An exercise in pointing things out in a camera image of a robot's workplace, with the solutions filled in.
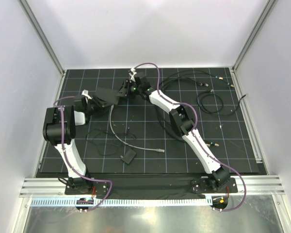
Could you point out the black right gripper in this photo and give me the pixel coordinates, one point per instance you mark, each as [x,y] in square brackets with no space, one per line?
[121,92]

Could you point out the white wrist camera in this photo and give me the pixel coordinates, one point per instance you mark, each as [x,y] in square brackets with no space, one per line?
[86,93]
[132,74]

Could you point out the right aluminium corner post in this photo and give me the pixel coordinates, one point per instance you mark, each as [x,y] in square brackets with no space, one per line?
[267,9]

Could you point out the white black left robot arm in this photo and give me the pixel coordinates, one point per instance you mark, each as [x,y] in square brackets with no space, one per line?
[59,129]

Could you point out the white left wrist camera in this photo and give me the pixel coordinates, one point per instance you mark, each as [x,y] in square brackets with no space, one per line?
[86,93]

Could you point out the aluminium corner post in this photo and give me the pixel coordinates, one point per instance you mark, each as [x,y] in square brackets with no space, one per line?
[267,9]
[41,35]

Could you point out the aluminium front frame rail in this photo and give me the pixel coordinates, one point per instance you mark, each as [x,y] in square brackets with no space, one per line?
[250,185]

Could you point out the black network switch box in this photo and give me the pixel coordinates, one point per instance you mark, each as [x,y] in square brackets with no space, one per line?
[108,96]

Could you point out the black ethernet cable pulled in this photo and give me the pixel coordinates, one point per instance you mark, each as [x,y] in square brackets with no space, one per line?
[181,83]

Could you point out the white slotted cable duct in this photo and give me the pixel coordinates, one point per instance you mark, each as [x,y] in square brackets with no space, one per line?
[88,202]

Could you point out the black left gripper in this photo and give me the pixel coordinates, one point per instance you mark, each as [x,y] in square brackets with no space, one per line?
[99,103]

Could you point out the left aluminium corner post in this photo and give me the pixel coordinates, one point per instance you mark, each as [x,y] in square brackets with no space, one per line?
[41,35]

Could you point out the thick black cable lifted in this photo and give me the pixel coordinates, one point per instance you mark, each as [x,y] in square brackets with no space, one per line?
[194,73]

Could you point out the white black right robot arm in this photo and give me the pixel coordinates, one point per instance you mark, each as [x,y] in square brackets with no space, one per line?
[183,119]

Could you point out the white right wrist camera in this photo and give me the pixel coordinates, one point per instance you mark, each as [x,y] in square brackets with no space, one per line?
[132,74]

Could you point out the black grid mat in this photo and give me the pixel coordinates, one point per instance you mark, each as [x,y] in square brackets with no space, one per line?
[138,125]

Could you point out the small black adapter box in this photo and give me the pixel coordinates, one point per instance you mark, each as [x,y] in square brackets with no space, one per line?
[128,156]

